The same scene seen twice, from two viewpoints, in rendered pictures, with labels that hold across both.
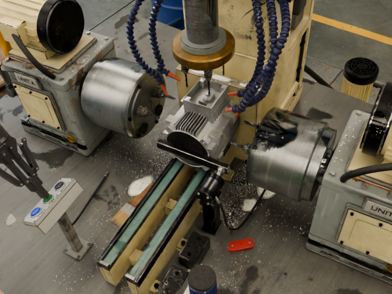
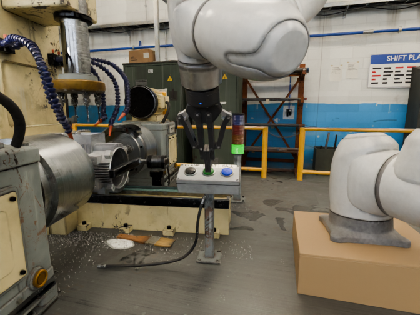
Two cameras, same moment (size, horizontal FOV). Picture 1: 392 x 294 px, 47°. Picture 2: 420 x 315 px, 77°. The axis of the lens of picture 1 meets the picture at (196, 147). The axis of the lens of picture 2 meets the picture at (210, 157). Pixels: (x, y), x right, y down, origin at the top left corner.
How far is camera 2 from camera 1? 1.73 m
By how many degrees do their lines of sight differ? 99
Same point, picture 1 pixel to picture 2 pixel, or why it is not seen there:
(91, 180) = (110, 277)
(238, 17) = (37, 90)
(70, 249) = (214, 258)
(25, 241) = (226, 299)
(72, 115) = (41, 215)
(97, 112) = (69, 177)
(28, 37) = not seen: outside the picture
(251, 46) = (49, 114)
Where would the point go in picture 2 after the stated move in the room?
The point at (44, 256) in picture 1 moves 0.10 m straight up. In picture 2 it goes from (232, 275) to (233, 240)
